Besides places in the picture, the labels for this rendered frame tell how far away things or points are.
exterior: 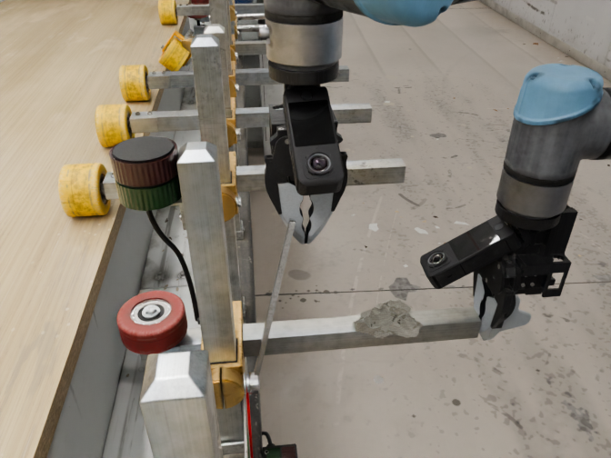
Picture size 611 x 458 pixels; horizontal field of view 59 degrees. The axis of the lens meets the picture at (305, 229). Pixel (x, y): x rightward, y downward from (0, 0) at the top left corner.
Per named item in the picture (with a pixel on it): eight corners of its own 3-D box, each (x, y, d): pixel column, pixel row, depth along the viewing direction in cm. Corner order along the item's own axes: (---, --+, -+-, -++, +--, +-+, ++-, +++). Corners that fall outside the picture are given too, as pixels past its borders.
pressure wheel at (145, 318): (196, 349, 75) (186, 283, 68) (193, 395, 68) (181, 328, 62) (137, 353, 74) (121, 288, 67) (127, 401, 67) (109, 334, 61)
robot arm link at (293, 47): (349, 24, 49) (259, 26, 48) (347, 74, 52) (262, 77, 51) (336, 7, 55) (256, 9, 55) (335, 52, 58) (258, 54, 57)
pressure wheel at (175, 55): (176, 68, 152) (192, 46, 149) (174, 77, 145) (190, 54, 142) (158, 55, 149) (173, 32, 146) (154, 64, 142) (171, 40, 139)
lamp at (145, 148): (203, 303, 63) (179, 134, 52) (201, 338, 59) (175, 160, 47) (153, 307, 63) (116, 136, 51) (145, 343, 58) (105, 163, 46)
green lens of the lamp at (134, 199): (185, 177, 54) (183, 158, 53) (181, 208, 49) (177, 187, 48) (125, 181, 54) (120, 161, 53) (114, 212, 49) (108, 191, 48)
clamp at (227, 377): (244, 327, 75) (241, 299, 72) (245, 407, 63) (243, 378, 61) (203, 330, 74) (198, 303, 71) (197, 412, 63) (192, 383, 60)
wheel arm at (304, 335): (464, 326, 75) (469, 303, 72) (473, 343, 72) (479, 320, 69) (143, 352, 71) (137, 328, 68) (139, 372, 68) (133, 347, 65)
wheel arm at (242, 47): (331, 49, 151) (331, 38, 149) (333, 52, 148) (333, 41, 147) (199, 53, 148) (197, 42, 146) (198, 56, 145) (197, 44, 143)
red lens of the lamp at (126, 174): (182, 155, 53) (179, 134, 52) (177, 184, 48) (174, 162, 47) (120, 158, 52) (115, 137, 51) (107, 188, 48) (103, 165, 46)
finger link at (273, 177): (305, 205, 63) (305, 136, 58) (307, 214, 61) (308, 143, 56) (265, 208, 62) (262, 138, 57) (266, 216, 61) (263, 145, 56)
